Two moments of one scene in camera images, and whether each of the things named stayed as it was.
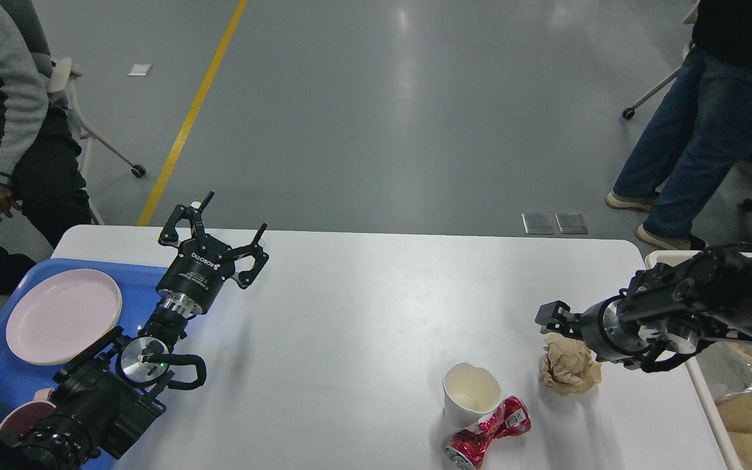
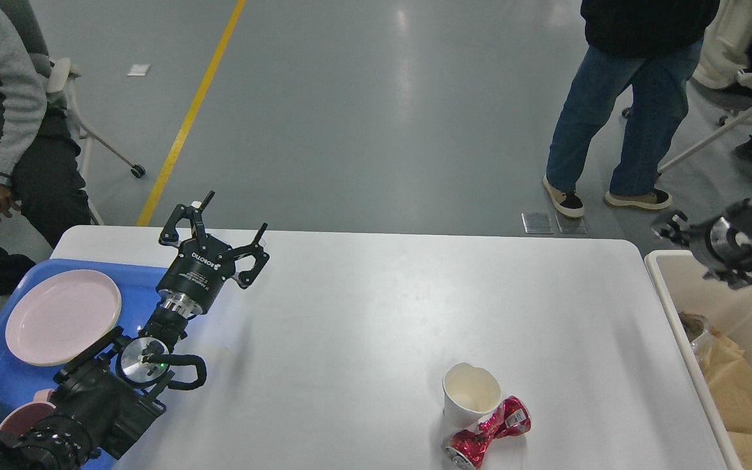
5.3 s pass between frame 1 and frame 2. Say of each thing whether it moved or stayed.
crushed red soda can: stayed
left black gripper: stayed
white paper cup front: stayed
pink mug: stayed
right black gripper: moved
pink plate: stayed
